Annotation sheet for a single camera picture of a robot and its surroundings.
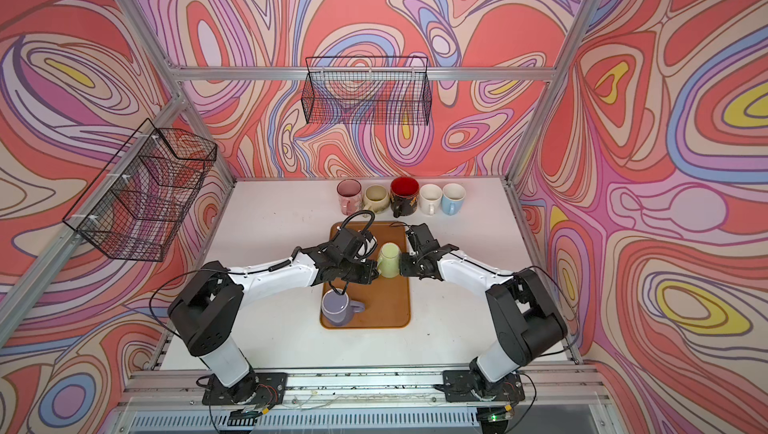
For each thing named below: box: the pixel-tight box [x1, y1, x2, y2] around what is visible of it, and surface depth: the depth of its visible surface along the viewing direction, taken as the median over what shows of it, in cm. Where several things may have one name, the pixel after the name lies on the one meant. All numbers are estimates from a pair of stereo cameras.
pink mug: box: [336, 178, 362, 216], surface depth 104 cm
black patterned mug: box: [390, 176, 420, 219], surface depth 104 cm
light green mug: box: [378, 242, 401, 278], surface depth 89 cm
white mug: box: [419, 184, 443, 216], surface depth 104 cm
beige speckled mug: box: [363, 184, 390, 214], surface depth 106 cm
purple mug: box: [321, 288, 365, 326], surface depth 81 cm
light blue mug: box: [441, 183, 466, 216], surface depth 104 cm
